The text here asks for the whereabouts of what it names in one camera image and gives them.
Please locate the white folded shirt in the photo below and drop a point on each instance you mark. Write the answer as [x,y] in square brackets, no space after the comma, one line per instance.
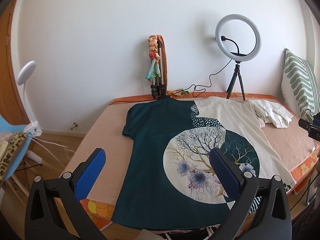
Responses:
[268,112]

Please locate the green striped white pillow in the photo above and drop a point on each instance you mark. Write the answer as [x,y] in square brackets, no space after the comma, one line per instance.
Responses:
[299,87]

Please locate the orange floral bed sheet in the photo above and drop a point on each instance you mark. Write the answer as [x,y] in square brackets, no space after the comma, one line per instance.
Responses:
[102,212]

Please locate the white ring light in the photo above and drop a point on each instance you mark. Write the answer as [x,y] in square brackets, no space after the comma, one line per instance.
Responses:
[238,37]

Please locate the peach blanket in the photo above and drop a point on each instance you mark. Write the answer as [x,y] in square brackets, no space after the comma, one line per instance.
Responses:
[295,148]

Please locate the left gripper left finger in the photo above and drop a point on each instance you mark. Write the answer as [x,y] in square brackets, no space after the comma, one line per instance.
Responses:
[42,217]

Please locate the light blue chair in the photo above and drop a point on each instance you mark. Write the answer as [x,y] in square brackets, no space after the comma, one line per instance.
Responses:
[7,127]

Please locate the wooden door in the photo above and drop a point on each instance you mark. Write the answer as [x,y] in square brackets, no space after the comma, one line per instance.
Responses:
[12,109]

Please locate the colourful floral scarf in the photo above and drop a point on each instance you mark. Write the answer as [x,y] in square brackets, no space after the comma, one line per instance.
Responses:
[158,58]

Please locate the leopard print cloth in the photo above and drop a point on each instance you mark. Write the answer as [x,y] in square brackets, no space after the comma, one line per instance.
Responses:
[16,142]

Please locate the teal and cream printed t-shirt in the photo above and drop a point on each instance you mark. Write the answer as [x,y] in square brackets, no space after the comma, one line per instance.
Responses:
[170,183]

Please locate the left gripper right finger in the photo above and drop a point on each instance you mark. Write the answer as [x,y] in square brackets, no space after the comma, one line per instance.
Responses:
[272,219]

